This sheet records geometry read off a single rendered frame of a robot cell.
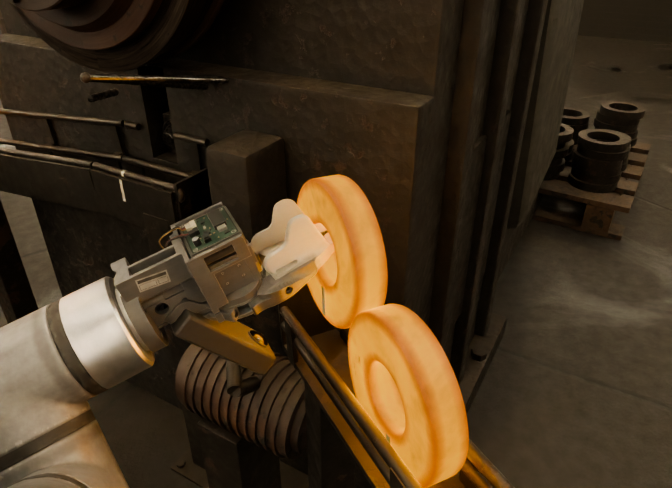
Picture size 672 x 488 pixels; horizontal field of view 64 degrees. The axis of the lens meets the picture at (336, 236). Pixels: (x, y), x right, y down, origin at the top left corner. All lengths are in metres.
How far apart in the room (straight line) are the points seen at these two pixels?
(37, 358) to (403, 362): 0.29
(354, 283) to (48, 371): 0.26
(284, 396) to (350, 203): 0.35
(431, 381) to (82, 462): 0.29
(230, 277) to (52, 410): 0.18
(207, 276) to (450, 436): 0.23
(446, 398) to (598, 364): 1.32
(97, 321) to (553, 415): 1.25
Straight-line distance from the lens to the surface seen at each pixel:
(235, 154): 0.78
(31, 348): 0.50
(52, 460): 0.51
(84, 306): 0.50
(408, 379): 0.44
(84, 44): 0.91
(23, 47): 1.26
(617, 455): 1.51
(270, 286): 0.50
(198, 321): 0.51
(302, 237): 0.50
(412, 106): 0.73
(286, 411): 0.76
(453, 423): 0.44
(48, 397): 0.51
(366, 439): 0.52
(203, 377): 0.82
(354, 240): 0.48
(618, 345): 1.82
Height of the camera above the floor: 1.08
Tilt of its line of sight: 30 degrees down
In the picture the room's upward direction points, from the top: straight up
